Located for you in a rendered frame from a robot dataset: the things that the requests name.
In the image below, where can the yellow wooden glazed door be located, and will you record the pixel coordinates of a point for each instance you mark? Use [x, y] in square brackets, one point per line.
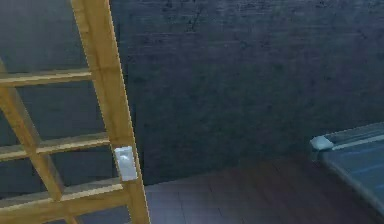
[106, 83]

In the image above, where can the pale blue pillow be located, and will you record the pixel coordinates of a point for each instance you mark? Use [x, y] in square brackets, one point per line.
[321, 143]

